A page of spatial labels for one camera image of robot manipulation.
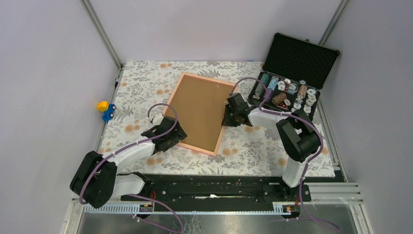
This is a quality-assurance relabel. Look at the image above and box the black poker chip case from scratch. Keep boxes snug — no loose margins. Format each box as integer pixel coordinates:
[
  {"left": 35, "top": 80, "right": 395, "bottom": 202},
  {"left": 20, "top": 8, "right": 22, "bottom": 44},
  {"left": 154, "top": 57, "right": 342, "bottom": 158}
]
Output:
[{"left": 247, "top": 33, "right": 340, "bottom": 119}]

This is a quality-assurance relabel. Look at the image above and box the right aluminium corner post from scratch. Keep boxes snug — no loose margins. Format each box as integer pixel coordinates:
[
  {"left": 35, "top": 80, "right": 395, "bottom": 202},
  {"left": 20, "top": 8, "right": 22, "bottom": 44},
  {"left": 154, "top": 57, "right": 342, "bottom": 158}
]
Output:
[{"left": 319, "top": 0, "right": 351, "bottom": 46}]

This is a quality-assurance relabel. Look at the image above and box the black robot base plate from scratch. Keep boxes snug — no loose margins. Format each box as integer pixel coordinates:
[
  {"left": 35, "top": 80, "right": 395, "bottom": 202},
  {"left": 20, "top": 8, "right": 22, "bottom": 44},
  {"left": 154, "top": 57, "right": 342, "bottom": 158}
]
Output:
[{"left": 115, "top": 174, "right": 299, "bottom": 212}]

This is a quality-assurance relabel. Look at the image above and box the yellow and blue toy car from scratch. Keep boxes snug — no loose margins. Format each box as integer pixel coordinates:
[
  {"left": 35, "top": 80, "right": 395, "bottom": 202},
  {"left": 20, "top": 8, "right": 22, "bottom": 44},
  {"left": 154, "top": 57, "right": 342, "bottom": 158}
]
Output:
[{"left": 96, "top": 101, "right": 116, "bottom": 122}]

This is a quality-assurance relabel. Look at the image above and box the left aluminium corner post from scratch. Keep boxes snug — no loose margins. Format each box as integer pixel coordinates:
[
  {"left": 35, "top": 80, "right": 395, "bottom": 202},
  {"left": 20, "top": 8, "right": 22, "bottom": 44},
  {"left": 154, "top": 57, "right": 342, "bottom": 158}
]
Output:
[{"left": 80, "top": 0, "right": 123, "bottom": 70}]

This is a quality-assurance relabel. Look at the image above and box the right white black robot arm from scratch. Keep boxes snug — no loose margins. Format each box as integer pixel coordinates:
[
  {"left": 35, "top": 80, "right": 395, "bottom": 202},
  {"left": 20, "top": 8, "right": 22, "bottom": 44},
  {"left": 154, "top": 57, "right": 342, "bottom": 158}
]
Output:
[{"left": 222, "top": 93, "right": 323, "bottom": 201}]

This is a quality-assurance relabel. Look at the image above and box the brown poker chip stack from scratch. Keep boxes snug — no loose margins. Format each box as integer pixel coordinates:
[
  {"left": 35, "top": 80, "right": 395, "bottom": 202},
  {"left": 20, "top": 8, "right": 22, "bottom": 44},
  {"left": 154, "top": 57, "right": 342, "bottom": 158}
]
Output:
[{"left": 271, "top": 92, "right": 287, "bottom": 105}]

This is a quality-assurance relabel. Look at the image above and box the blue poker chip stack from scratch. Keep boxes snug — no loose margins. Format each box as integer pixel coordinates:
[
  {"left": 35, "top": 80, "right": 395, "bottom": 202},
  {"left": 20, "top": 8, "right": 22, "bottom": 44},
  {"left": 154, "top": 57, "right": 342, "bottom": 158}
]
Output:
[{"left": 267, "top": 76, "right": 279, "bottom": 92}]

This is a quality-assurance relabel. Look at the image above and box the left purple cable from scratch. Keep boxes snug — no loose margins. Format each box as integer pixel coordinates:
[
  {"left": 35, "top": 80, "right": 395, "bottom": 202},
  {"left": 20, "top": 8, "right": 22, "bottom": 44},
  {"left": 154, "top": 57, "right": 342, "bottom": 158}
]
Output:
[{"left": 78, "top": 103, "right": 185, "bottom": 234}]

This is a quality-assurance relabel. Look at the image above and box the pink poker chip stack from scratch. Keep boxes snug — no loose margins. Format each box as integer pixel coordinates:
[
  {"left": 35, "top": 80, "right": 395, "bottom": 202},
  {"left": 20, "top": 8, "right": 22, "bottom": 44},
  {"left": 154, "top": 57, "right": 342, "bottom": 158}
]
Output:
[{"left": 297, "top": 85, "right": 308, "bottom": 99}]

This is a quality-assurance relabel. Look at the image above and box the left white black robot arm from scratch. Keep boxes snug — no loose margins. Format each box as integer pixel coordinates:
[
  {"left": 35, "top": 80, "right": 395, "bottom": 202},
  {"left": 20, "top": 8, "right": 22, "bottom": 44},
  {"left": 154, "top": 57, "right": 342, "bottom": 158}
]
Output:
[{"left": 70, "top": 116, "right": 187, "bottom": 208}]

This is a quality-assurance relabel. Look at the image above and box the pink wooden picture frame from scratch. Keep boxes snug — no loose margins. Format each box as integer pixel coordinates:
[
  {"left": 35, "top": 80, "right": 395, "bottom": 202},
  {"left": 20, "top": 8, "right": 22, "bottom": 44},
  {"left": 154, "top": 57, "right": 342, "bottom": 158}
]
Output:
[{"left": 162, "top": 72, "right": 237, "bottom": 157}]

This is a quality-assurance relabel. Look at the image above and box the floral patterned table mat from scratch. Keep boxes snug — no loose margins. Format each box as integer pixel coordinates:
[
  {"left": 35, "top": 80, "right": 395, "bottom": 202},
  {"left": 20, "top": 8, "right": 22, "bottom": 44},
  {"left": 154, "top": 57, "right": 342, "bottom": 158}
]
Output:
[{"left": 93, "top": 60, "right": 337, "bottom": 177}]

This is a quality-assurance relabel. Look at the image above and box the white slotted cable duct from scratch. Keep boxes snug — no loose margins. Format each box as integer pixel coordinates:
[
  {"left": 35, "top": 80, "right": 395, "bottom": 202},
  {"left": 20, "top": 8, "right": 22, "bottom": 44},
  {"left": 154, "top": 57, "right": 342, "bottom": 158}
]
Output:
[{"left": 83, "top": 203, "right": 154, "bottom": 215}]

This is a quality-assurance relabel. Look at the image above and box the green poker chip stack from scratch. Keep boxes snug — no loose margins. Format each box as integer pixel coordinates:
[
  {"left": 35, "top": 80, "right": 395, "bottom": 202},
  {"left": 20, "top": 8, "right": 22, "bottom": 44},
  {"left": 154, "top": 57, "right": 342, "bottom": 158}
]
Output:
[{"left": 252, "top": 73, "right": 270, "bottom": 100}]

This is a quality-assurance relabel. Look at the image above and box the purple cable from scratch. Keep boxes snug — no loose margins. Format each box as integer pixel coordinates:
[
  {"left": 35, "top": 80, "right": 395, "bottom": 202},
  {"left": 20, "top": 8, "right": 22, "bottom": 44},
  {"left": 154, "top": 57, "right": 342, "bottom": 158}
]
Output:
[
  {"left": 231, "top": 77, "right": 340, "bottom": 231},
  {"left": 78, "top": 103, "right": 185, "bottom": 234}
]

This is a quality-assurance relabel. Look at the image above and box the brown cardboard backing board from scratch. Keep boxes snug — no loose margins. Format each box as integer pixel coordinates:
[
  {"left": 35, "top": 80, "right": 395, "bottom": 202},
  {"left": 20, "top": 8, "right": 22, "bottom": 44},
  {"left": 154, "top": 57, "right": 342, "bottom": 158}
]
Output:
[{"left": 166, "top": 76, "right": 234, "bottom": 153}]

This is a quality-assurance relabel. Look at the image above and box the aluminium corner post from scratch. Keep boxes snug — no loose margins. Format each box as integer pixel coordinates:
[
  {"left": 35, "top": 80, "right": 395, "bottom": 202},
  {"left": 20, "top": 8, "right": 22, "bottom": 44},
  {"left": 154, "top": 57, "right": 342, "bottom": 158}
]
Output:
[
  {"left": 319, "top": 0, "right": 351, "bottom": 46},
  {"left": 80, "top": 0, "right": 123, "bottom": 70}
]

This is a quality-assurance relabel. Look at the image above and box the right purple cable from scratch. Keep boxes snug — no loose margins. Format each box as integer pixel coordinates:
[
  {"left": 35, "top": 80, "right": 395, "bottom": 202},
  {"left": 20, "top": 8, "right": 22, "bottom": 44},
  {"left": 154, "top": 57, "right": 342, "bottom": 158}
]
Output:
[{"left": 231, "top": 77, "right": 340, "bottom": 231}]

